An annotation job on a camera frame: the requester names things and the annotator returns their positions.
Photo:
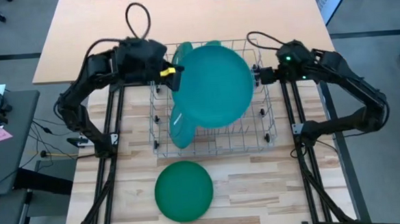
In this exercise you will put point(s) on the grey side table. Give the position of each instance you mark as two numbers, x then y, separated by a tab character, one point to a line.
10	159

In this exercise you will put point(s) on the black aluminium table frame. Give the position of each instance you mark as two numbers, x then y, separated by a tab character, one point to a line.
299	100

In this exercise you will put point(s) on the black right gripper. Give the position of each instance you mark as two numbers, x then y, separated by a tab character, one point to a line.
270	75

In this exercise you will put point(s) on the yellow tape tag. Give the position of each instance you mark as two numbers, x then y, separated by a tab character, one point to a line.
168	72

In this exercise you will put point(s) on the teal plate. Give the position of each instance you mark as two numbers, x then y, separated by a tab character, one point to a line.
212	87
180	137

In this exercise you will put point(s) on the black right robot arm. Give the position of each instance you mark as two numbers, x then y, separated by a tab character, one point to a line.
356	86

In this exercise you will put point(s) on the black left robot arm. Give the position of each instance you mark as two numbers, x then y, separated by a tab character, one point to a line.
75	94

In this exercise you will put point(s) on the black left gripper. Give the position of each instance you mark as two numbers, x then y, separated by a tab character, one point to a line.
139	60

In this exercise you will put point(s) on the green plate with white label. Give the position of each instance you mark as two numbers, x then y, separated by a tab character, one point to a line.
213	42

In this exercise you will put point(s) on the light wooden desk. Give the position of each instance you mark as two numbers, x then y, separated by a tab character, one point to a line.
59	44

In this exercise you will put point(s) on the green plate with long label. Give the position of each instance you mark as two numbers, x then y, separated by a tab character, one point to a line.
183	191

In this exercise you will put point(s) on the yellow rod with black tip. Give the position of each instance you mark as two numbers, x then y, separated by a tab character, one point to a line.
61	154

